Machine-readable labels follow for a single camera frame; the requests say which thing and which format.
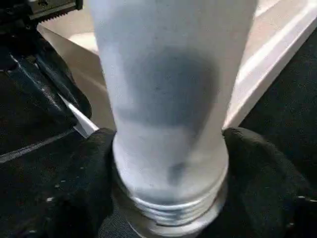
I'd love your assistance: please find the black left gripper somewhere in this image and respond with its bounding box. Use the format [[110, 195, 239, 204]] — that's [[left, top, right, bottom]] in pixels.
[[0, 0, 93, 119]]

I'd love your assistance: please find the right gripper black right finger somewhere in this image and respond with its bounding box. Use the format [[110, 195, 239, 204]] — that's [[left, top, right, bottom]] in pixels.
[[198, 127, 317, 238]]

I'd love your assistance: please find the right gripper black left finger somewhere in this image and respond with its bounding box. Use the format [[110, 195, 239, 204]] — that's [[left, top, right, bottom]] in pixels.
[[7, 128, 117, 238]]

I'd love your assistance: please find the white plastic table leg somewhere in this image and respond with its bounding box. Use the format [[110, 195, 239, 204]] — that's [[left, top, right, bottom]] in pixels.
[[89, 0, 258, 238]]

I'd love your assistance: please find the white plastic table top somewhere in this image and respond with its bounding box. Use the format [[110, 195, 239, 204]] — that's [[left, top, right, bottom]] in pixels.
[[39, 0, 317, 138]]

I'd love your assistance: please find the black plastic mat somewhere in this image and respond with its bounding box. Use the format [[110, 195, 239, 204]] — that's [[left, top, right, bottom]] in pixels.
[[0, 30, 317, 238]]

